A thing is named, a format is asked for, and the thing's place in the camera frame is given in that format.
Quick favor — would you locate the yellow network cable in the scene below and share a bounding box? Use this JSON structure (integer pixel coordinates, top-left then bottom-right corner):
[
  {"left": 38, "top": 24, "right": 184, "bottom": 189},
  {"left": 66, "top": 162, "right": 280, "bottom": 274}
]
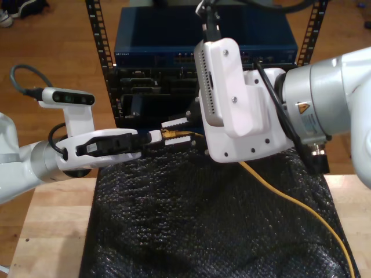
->
[{"left": 161, "top": 129, "right": 357, "bottom": 278}]

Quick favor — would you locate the black rack tray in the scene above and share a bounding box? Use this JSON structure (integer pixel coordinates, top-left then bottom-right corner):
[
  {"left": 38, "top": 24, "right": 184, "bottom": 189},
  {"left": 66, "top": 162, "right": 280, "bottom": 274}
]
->
[{"left": 115, "top": 93, "right": 201, "bottom": 130}]

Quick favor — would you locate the black rack server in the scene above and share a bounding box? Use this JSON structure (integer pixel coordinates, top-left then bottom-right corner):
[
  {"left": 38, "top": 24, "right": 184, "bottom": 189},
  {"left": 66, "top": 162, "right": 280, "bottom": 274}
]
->
[{"left": 115, "top": 66, "right": 201, "bottom": 96}]

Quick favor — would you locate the black bubble wrap mat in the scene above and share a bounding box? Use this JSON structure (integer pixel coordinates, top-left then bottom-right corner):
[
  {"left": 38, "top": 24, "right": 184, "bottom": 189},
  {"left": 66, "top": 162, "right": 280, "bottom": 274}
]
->
[{"left": 78, "top": 138, "right": 362, "bottom": 278}]

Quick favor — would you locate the dark sneaker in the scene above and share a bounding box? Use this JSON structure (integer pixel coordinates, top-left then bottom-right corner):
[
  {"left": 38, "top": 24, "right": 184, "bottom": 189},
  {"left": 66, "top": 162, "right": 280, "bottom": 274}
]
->
[{"left": 7, "top": 0, "right": 50, "bottom": 19}]

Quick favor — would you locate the white sneaker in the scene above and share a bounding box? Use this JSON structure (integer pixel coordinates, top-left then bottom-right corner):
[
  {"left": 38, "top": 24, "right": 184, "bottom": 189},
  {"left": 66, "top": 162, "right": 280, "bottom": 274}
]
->
[{"left": 0, "top": 8, "right": 14, "bottom": 28}]

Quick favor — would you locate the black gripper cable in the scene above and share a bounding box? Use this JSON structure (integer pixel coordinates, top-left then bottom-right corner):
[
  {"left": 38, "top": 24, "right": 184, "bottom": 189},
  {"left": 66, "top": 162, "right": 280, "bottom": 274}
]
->
[
  {"left": 47, "top": 122, "right": 70, "bottom": 159},
  {"left": 254, "top": 62, "right": 331, "bottom": 174}
]

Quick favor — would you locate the blue network switch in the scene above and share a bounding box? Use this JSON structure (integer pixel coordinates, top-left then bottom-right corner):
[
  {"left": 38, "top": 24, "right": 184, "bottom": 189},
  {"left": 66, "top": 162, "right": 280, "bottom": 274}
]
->
[{"left": 113, "top": 6, "right": 299, "bottom": 69}]

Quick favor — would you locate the black perforated rack post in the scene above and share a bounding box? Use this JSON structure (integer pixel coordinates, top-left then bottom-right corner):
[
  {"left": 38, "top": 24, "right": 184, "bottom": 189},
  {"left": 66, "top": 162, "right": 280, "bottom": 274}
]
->
[
  {"left": 294, "top": 0, "right": 330, "bottom": 69},
  {"left": 85, "top": 0, "right": 122, "bottom": 128}
]

